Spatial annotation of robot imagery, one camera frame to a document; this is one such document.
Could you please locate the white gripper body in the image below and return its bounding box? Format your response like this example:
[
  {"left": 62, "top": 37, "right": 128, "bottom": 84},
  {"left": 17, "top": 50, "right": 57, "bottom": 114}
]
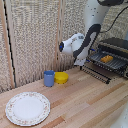
[{"left": 73, "top": 49, "right": 90, "bottom": 67}]

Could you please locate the orange bread piece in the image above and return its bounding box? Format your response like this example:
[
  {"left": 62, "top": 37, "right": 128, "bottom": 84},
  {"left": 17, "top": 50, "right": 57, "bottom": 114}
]
[{"left": 100, "top": 55, "right": 115, "bottom": 64}]

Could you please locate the grey oven tray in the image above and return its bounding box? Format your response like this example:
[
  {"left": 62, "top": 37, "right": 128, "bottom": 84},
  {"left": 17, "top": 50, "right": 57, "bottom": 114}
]
[{"left": 87, "top": 50, "right": 128, "bottom": 72}]

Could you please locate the yellow bowl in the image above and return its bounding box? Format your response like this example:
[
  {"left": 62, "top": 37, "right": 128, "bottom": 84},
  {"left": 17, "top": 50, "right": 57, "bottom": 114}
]
[{"left": 54, "top": 71, "right": 70, "bottom": 85}]

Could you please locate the blue cup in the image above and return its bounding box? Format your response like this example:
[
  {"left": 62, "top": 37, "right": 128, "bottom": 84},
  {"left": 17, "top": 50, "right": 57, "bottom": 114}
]
[{"left": 43, "top": 70, "right": 56, "bottom": 88}]

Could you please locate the beige woven folding screen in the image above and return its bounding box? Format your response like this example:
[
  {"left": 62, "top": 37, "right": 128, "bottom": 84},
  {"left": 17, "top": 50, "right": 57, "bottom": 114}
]
[{"left": 0, "top": 0, "right": 128, "bottom": 94}]

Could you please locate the white floral-rimmed plate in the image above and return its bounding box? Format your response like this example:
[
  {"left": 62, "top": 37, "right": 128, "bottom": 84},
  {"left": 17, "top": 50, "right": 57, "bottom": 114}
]
[{"left": 4, "top": 91, "right": 52, "bottom": 127}]

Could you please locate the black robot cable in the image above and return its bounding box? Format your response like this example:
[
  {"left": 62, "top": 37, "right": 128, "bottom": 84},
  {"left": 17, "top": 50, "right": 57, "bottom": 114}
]
[{"left": 99, "top": 5, "right": 128, "bottom": 34}]

